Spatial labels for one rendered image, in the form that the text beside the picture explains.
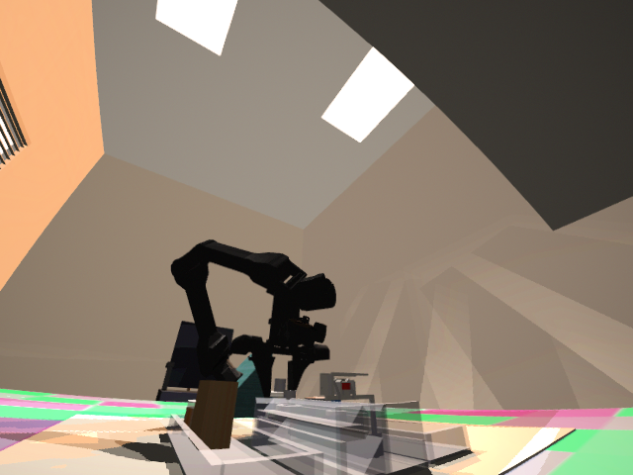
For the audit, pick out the brown rectangular block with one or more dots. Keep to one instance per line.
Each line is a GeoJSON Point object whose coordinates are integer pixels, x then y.
{"type": "Point", "coordinates": [214, 412]}

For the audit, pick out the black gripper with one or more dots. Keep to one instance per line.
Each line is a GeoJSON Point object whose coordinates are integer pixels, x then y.
{"type": "Point", "coordinates": [263, 361]}

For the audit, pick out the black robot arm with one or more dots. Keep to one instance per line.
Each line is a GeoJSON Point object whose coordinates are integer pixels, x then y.
{"type": "Point", "coordinates": [268, 270]}

